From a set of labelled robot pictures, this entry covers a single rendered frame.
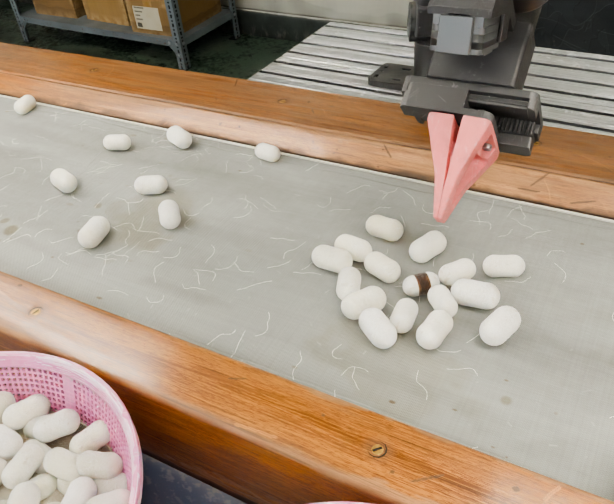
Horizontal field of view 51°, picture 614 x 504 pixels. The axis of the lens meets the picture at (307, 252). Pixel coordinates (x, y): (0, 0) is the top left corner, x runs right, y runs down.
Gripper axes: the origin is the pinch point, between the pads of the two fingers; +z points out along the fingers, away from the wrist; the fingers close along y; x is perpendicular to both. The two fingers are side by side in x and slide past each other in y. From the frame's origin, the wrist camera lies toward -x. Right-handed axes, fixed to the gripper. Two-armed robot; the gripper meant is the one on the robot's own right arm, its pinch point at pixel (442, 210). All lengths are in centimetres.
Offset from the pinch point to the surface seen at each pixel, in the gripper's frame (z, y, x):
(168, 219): 6.1, -26.3, 2.6
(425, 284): 5.5, -0.4, 3.4
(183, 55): -82, -173, 166
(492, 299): 5.3, 5.0, 3.4
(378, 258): 4.4, -5.0, 3.6
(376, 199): -2.5, -9.9, 12.0
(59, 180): 5.1, -42.1, 3.1
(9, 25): -93, -313, 185
